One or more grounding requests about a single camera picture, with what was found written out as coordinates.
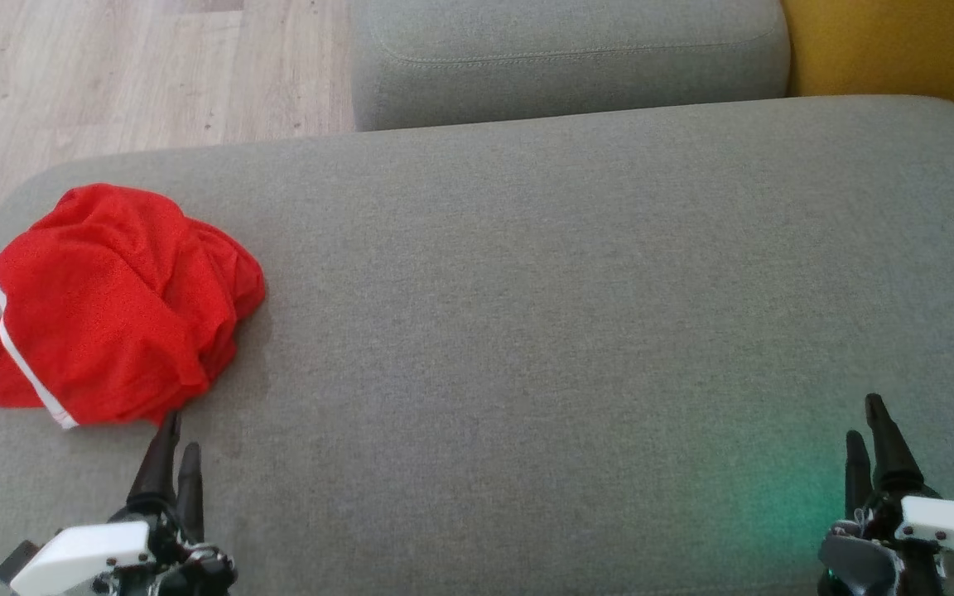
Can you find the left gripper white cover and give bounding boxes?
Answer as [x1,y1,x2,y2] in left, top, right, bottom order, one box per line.
[9,409,239,596]

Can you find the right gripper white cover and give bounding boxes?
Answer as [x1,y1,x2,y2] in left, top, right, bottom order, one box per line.
[817,392,954,596]

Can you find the red shorts with white stripe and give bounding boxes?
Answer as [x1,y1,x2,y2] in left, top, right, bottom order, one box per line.
[0,183,238,431]

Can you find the large grey sofa seat cushion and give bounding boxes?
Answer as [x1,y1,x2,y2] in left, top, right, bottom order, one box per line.
[0,94,954,596]

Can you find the long grey sofa seat cushion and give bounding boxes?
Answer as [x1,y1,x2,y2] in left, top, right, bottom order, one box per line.
[350,0,793,133]

